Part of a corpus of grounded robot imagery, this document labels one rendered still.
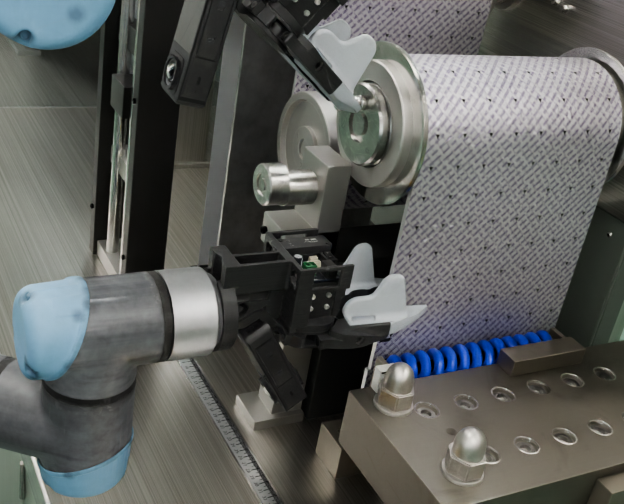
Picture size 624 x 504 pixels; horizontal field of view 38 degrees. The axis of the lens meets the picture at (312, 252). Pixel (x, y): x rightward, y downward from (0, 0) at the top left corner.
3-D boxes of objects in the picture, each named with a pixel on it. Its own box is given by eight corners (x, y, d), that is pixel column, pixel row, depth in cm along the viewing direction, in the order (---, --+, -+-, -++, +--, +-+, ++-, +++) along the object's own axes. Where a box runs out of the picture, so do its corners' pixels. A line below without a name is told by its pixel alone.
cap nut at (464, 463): (431, 461, 75) (444, 419, 73) (466, 453, 77) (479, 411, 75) (456, 491, 72) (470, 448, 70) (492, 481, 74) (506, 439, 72)
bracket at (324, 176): (231, 404, 99) (269, 146, 85) (283, 394, 102) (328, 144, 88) (249, 432, 95) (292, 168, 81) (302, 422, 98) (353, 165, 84)
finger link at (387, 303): (450, 280, 80) (354, 282, 77) (435, 335, 83) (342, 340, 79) (435, 263, 82) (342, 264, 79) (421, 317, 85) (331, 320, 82)
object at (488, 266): (367, 367, 88) (406, 197, 80) (548, 336, 99) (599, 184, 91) (370, 370, 88) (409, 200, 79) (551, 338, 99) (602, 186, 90)
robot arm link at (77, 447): (26, 425, 82) (28, 325, 77) (143, 456, 81) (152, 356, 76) (-18, 482, 75) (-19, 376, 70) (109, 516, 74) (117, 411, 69)
